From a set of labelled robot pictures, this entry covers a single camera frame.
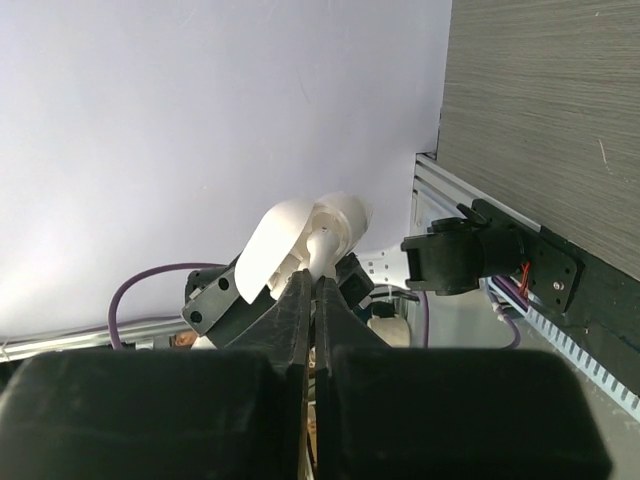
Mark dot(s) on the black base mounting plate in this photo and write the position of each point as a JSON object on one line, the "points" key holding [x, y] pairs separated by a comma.
{"points": [[594, 303]]}

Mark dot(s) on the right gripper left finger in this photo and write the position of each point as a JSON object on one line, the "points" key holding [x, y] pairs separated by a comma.
{"points": [[232, 413]]}

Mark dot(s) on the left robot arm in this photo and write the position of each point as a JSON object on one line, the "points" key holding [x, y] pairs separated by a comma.
{"points": [[450, 259]]}

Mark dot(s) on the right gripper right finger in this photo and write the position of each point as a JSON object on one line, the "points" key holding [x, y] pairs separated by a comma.
{"points": [[445, 413]]}

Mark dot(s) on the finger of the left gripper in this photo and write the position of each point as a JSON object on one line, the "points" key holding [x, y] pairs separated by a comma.
{"points": [[215, 310], [353, 283]]}

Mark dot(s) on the white slotted cable duct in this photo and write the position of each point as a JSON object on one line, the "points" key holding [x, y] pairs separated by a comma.
{"points": [[578, 356]]}

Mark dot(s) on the oval white charging case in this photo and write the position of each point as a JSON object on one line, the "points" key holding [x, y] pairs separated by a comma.
{"points": [[297, 235]]}

